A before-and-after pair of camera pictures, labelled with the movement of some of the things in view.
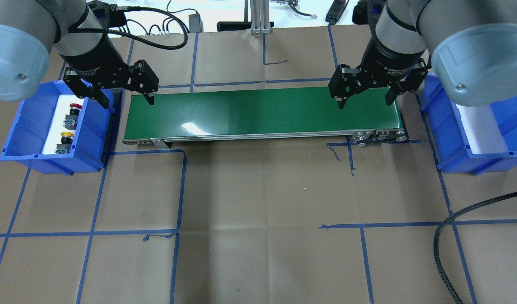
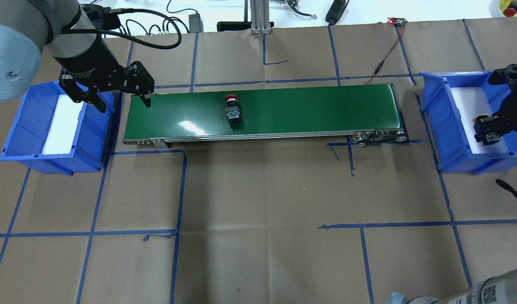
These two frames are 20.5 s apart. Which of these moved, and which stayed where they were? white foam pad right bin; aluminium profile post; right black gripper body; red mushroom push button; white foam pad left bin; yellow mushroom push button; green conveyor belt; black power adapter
Moved: red mushroom push button; yellow mushroom push button; right black gripper body
Stayed: green conveyor belt; white foam pad left bin; black power adapter; aluminium profile post; white foam pad right bin
